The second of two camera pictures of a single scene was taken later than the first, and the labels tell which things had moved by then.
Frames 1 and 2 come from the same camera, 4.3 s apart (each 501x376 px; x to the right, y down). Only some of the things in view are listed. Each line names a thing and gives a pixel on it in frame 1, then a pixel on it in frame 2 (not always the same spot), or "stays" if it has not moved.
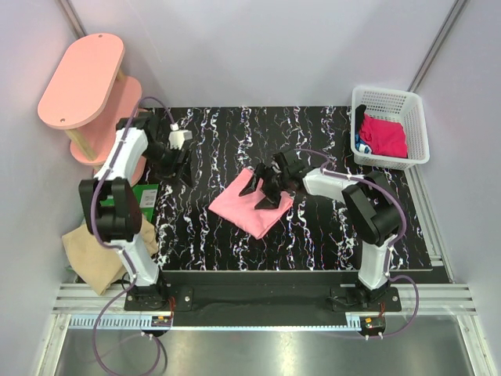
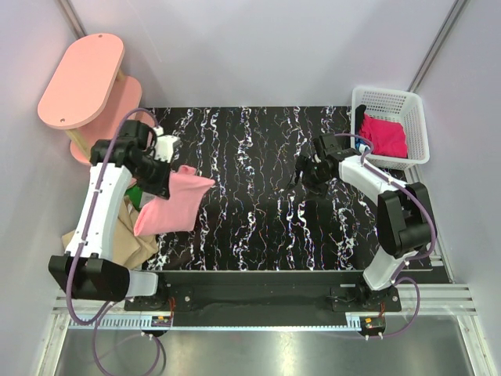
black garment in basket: (358, 117) stays
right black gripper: (272, 200) -> (304, 164)
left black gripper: (182, 171) -> (161, 186)
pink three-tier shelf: (88, 96) stays
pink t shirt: (240, 210) -> (177, 213)
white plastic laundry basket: (397, 105) stays
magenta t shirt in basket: (384, 137) stays
